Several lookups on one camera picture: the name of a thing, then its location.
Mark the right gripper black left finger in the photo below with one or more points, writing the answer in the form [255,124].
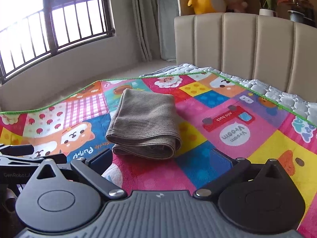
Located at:
[89,172]

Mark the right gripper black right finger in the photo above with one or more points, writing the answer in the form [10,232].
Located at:
[229,170]

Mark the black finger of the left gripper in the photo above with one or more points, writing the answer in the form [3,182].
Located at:
[58,158]
[16,150]

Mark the striped beige knit garment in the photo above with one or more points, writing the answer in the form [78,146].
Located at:
[145,125]

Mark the colourful patchwork cartoon blanket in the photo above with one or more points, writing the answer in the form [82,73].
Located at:
[213,113]

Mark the beige padded headboard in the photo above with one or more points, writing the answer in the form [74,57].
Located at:
[276,51]

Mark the black barred window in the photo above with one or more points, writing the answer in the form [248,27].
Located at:
[35,30]

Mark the red leafy potted plant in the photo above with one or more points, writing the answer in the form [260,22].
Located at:
[300,11]

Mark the beige window curtain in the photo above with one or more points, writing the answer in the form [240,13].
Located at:
[146,23]

